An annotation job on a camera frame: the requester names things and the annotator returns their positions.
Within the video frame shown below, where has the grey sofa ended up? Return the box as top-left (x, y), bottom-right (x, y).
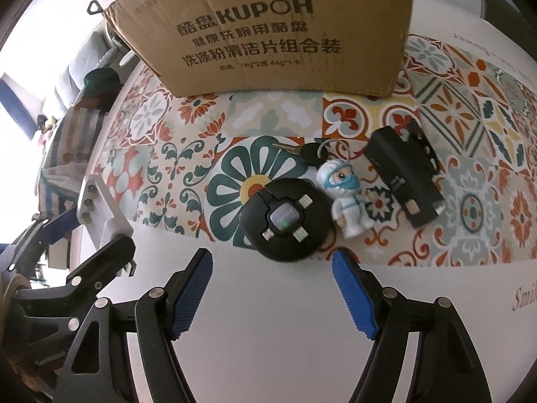
top-left (41, 21), bottom-right (131, 118)

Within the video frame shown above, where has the white battery holder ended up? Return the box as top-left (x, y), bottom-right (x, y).
top-left (77, 175), bottom-right (134, 249)

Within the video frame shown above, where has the black round multi-plug charger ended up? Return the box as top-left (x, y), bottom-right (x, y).
top-left (239, 177), bottom-right (335, 262)

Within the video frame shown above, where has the dark green hat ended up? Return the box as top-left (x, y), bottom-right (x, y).
top-left (82, 68), bottom-right (122, 97)

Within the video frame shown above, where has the black upright vacuum handle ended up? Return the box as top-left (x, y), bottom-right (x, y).
top-left (87, 0), bottom-right (106, 15)

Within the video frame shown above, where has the brown cardboard box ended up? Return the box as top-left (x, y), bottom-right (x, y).
top-left (104, 0), bottom-right (412, 96)

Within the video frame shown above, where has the colourful patterned table mat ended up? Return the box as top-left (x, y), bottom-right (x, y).
top-left (93, 34), bottom-right (536, 267)

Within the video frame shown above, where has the black key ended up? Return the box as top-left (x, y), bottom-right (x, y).
top-left (273, 142), bottom-right (330, 168)

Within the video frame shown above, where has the striped fabric bag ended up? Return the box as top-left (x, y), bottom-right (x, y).
top-left (36, 106), bottom-right (107, 219)

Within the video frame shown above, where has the white astronaut figurine keychain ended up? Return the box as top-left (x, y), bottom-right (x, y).
top-left (316, 159), bottom-right (374, 239)

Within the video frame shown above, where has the black rectangular device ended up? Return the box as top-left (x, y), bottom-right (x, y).
top-left (365, 118), bottom-right (445, 228)

